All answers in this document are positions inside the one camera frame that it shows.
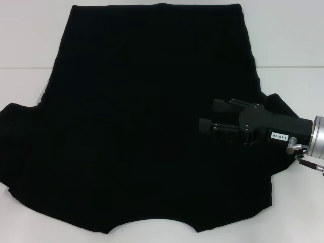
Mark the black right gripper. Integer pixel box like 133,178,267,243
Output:
199,98,314,146

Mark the black shirt with FREE print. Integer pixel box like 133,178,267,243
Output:
0,2,304,228

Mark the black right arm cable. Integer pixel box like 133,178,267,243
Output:
286,136,324,171

